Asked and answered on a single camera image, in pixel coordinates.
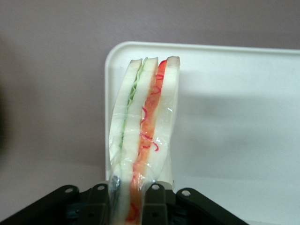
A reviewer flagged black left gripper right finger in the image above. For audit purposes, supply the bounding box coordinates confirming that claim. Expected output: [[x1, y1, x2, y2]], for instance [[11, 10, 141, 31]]
[[141, 183, 168, 225]]

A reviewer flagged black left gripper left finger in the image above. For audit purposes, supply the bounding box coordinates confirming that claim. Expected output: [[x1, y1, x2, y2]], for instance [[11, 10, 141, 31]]
[[81, 183, 111, 225]]

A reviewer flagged triangle sandwich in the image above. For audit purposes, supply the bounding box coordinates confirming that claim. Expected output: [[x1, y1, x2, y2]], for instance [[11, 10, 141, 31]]
[[108, 55, 182, 225]]

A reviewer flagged cream rectangular tray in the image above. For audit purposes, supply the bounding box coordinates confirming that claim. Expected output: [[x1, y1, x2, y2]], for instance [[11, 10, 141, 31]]
[[102, 41, 300, 225]]

